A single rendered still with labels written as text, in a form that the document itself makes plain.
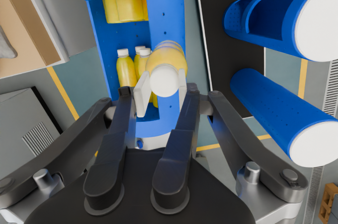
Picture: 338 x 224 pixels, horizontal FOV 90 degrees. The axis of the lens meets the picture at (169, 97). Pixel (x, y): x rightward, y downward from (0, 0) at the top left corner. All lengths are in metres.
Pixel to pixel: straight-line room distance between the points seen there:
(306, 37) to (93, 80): 1.71
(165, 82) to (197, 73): 1.56
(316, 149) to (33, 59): 1.25
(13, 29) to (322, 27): 1.02
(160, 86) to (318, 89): 2.27
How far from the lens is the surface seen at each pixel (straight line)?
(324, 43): 0.85
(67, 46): 0.87
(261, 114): 1.21
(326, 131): 1.07
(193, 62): 1.73
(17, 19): 0.73
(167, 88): 0.22
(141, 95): 0.16
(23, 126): 2.03
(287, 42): 0.82
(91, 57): 1.86
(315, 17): 0.80
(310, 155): 1.12
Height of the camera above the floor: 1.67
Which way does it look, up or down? 65 degrees down
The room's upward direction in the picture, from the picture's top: 179 degrees clockwise
